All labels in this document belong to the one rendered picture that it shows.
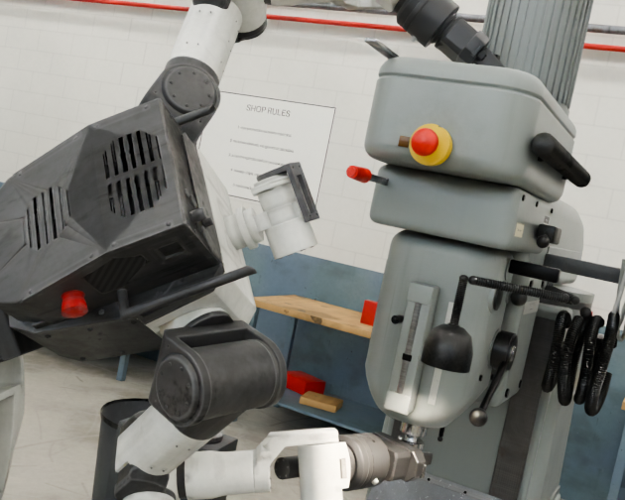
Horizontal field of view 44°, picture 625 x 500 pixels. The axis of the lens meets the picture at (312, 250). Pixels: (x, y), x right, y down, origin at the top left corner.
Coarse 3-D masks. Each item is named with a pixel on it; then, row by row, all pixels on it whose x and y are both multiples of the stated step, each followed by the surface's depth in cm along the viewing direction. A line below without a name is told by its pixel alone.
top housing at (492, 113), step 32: (384, 64) 120; (416, 64) 116; (448, 64) 115; (480, 64) 114; (384, 96) 119; (416, 96) 116; (448, 96) 114; (480, 96) 112; (512, 96) 111; (544, 96) 114; (384, 128) 118; (416, 128) 116; (448, 128) 114; (480, 128) 112; (512, 128) 111; (544, 128) 119; (384, 160) 122; (448, 160) 114; (480, 160) 112; (512, 160) 112; (544, 192) 134
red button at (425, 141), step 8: (424, 128) 111; (416, 136) 111; (424, 136) 110; (432, 136) 110; (416, 144) 111; (424, 144) 110; (432, 144) 110; (416, 152) 111; (424, 152) 110; (432, 152) 110
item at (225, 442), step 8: (120, 424) 159; (216, 440) 157; (224, 440) 160; (232, 440) 161; (200, 448) 153; (208, 448) 153; (216, 448) 154; (224, 448) 157; (232, 448) 162; (112, 456) 160; (112, 464) 160; (112, 472) 160; (112, 480) 160; (112, 488) 160; (104, 496) 160; (112, 496) 160; (224, 496) 163
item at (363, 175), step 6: (348, 168) 116; (354, 168) 116; (360, 168) 117; (366, 168) 120; (348, 174) 116; (354, 174) 115; (360, 174) 116; (366, 174) 118; (372, 174) 122; (360, 180) 118; (366, 180) 119; (372, 180) 122; (378, 180) 124; (384, 180) 126
